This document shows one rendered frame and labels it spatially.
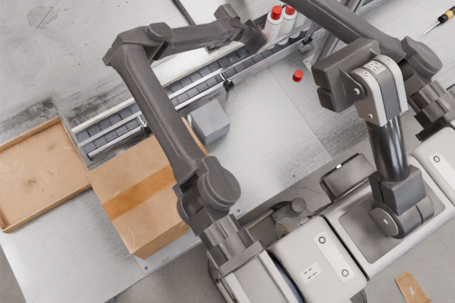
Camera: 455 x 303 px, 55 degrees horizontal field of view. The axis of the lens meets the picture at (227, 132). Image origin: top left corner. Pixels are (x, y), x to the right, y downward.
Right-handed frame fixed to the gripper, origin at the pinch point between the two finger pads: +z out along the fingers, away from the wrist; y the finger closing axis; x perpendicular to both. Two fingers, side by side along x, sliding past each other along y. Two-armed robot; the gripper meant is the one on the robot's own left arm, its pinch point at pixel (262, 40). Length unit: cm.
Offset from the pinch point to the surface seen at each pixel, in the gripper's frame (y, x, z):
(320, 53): -13.6, -11.1, 11.4
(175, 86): 2.6, 29.8, -16.5
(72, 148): 2, 63, -37
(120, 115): 3, 46, -29
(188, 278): -51, 107, 34
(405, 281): -110, 36, 89
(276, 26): -1.9, -7.8, -5.2
